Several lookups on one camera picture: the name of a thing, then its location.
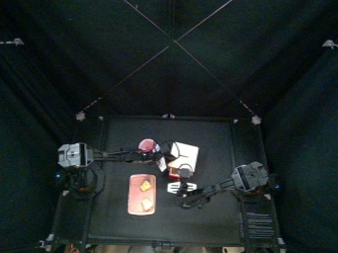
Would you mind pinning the red drawer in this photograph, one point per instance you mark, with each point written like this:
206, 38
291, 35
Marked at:
172, 173

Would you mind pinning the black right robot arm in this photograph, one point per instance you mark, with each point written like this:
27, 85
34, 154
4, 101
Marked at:
249, 176

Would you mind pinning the pale toy food piece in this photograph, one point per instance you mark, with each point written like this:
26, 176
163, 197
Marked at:
147, 204

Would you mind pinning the yellow toy food piece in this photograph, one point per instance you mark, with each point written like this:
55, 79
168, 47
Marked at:
146, 185

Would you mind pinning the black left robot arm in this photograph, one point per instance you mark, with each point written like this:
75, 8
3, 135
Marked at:
75, 154

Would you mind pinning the grey frame corner bracket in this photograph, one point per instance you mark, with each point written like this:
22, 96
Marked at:
16, 42
329, 43
167, 116
80, 116
255, 120

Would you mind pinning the red rectangular tray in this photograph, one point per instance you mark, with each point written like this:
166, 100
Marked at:
142, 195

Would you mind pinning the white slotted toy piece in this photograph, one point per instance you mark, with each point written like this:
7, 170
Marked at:
172, 187

